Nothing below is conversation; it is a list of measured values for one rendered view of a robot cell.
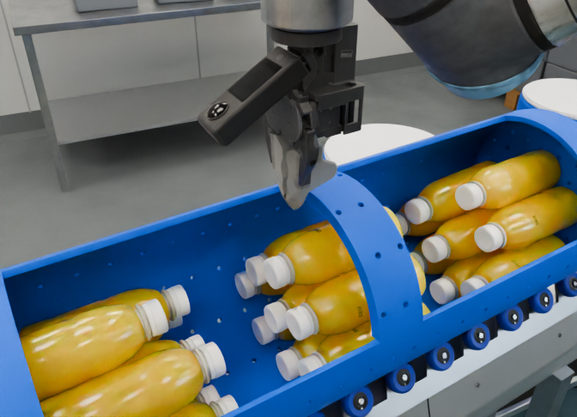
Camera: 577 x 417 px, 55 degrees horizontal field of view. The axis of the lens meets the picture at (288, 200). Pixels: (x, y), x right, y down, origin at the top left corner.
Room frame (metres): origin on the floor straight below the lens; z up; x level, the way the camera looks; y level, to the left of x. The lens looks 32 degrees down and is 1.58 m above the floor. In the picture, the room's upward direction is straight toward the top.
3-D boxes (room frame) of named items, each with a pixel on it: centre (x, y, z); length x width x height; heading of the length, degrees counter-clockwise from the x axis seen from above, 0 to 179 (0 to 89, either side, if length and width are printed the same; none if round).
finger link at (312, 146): (0.53, -0.01, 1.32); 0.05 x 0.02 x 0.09; 31
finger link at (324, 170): (0.54, -0.03, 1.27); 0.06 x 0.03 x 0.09; 121
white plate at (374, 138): (1.06, -0.22, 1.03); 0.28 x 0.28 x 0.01
